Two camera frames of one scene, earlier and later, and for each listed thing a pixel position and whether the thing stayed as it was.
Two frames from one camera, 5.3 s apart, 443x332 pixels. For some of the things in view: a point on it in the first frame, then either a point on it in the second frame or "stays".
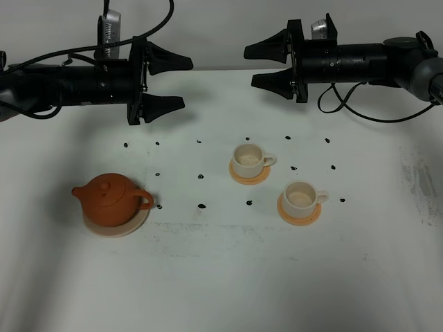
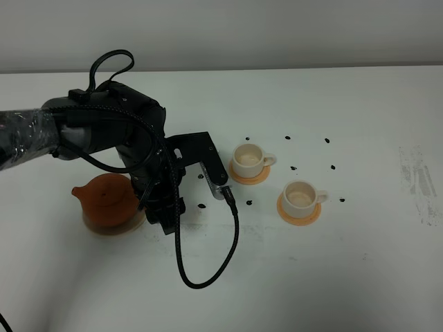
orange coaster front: x=302 y=221 stays
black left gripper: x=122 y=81 → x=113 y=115
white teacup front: x=300 y=198 stays
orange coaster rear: x=250 y=180 stays
